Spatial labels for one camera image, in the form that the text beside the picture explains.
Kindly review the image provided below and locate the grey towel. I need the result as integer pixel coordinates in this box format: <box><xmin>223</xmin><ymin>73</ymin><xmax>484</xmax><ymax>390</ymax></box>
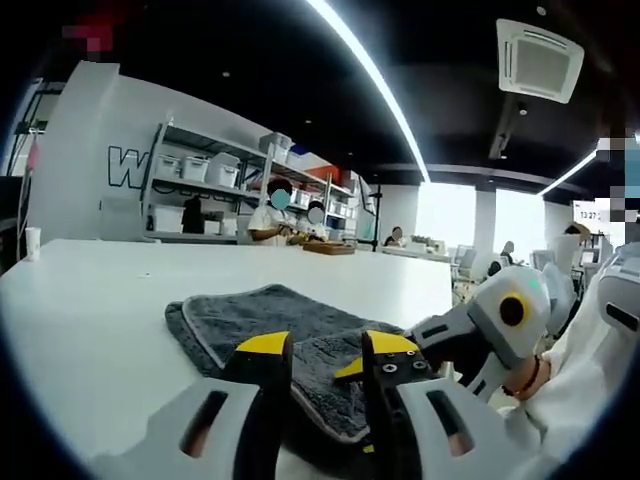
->
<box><xmin>164</xmin><ymin>283</ymin><xmax>416</xmax><ymax>446</ymax></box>

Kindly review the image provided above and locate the person's right hand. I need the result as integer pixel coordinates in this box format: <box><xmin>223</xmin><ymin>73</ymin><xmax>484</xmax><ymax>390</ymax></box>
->
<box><xmin>502</xmin><ymin>357</ymin><xmax>540</xmax><ymax>400</ymax></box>

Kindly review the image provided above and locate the grey office chair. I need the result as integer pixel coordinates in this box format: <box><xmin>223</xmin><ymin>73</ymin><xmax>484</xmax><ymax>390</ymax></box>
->
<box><xmin>457</xmin><ymin>248</ymin><xmax>479</xmax><ymax>284</ymax></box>

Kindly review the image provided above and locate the white chest device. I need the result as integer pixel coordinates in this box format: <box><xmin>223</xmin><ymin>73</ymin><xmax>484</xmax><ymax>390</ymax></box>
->
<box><xmin>594</xmin><ymin>244</ymin><xmax>640</xmax><ymax>351</ymax></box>

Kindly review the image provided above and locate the black tripod stand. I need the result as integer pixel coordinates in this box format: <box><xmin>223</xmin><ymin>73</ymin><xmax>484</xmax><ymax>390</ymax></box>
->
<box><xmin>357</xmin><ymin>174</ymin><xmax>385</xmax><ymax>254</ymax></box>

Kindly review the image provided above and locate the person's white clothing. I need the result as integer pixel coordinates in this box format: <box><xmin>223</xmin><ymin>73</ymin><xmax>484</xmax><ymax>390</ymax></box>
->
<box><xmin>492</xmin><ymin>239</ymin><xmax>640</xmax><ymax>480</ymax></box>

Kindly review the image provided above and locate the wooden tray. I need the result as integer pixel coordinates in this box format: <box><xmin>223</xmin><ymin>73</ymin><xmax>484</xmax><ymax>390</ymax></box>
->
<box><xmin>302</xmin><ymin>240</ymin><xmax>357</xmax><ymax>256</ymax></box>

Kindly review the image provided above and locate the straight ceiling light strip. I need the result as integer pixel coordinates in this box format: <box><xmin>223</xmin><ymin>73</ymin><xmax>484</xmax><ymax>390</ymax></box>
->
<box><xmin>541</xmin><ymin>148</ymin><xmax>600</xmax><ymax>197</ymax></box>

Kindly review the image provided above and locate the black bag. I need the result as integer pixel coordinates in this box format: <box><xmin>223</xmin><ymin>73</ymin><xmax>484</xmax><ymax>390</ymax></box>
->
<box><xmin>181</xmin><ymin>194</ymin><xmax>206</xmax><ymax>235</ymax></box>

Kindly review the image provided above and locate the white rectangular box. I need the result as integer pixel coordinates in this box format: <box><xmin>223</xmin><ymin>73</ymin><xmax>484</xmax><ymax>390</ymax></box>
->
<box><xmin>151</xmin><ymin>205</ymin><xmax>185</xmax><ymax>234</ymax></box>

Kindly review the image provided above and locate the grey metal storage shelf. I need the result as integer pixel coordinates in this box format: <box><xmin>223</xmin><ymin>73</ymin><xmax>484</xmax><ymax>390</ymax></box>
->
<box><xmin>142</xmin><ymin>117</ymin><xmax>374</xmax><ymax>244</ymax></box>

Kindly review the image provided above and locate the row of white storage boxes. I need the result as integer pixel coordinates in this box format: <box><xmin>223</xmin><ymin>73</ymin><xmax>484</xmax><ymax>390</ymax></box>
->
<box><xmin>154</xmin><ymin>132</ymin><xmax>359</xmax><ymax>221</ymax></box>

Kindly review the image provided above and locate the ceiling air conditioner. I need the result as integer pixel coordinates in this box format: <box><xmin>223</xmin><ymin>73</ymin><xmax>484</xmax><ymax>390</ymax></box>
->
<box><xmin>495</xmin><ymin>18</ymin><xmax>586</xmax><ymax>105</ymax></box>

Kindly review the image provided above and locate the curved ceiling light strip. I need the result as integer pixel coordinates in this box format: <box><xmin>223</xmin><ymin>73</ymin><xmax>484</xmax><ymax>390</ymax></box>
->
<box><xmin>303</xmin><ymin>0</ymin><xmax>432</xmax><ymax>184</ymax></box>

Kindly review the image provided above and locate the red bead bracelet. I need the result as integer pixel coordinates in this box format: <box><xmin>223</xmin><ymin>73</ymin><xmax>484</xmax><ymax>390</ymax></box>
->
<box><xmin>502</xmin><ymin>353</ymin><xmax>545</xmax><ymax>397</ymax></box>

